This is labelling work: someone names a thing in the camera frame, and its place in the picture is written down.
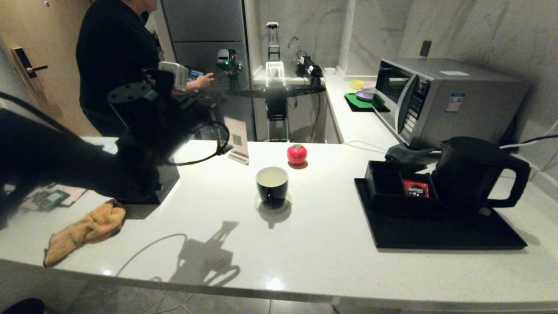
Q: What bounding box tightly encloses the black mug white inside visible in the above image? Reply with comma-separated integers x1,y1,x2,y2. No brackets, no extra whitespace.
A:
255,166,290,208

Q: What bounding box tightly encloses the black round platform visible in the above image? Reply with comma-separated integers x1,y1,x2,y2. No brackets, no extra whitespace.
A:
218,83,328,98

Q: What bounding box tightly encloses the black serving tray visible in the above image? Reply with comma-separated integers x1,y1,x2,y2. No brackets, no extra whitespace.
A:
355,177,529,252

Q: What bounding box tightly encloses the white power cable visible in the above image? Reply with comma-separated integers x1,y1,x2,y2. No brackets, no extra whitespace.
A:
500,122,558,151

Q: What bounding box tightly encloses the teal card packet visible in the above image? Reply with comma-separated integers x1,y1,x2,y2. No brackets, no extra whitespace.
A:
34,190,71,211

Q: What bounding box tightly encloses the black compartment organizer box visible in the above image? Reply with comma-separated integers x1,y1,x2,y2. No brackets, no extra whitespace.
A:
365,160,440,213

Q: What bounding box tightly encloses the person's right hand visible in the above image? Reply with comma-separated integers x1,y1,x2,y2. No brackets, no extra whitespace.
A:
192,73,215,91

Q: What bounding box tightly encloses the silver microwave oven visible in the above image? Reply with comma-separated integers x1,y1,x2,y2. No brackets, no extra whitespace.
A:
376,58,531,151

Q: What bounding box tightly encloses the person in black shirt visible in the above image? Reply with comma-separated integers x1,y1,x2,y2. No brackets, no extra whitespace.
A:
76,0,215,137

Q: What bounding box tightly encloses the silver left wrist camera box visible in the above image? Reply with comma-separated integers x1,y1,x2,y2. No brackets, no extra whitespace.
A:
158,61,189,91

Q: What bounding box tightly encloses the black electronic door lock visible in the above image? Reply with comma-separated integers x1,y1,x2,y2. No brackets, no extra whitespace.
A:
12,47,49,93

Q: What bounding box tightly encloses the stainless steel refrigerator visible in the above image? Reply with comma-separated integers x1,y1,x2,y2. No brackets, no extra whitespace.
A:
150,0,257,141

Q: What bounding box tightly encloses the dark grey cloth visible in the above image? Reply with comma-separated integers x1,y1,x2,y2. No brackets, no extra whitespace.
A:
385,143,437,164

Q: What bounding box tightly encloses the QR code sign card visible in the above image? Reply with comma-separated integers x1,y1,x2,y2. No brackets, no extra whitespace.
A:
224,116,251,166

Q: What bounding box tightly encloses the red tomato shaped timer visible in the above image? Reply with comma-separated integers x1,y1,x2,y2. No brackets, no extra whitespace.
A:
287,143,309,167

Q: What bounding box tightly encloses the pink paper envelope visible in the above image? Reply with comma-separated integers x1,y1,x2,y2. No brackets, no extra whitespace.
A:
21,184,90,211

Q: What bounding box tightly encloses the red coffee sachet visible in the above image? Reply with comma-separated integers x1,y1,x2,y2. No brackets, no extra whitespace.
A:
402,179,430,199

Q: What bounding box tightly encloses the green mat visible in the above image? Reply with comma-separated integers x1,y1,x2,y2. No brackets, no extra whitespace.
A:
346,92,388,110

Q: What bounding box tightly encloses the black power cable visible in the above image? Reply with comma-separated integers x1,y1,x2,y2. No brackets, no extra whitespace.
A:
521,134,558,145

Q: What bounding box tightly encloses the orange terry cloth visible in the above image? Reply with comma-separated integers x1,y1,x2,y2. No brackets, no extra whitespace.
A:
44,199,128,267

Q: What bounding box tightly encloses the black rounded object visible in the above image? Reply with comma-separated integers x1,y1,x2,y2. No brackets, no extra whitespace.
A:
0,297,46,314

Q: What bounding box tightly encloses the black glossy tissue box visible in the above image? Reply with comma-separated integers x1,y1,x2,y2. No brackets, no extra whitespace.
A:
116,162,181,205

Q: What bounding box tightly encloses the black electric kettle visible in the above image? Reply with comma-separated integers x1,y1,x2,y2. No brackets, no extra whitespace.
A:
431,136,532,215

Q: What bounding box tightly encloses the black robot torso column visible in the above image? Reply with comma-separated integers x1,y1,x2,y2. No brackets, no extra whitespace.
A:
266,97,291,143

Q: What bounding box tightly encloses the glowing white frame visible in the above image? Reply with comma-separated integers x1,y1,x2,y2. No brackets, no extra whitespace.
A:
265,61,287,88

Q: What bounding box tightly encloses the chrome kitchen faucet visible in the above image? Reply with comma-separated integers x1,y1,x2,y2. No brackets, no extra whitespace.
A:
287,36,304,69

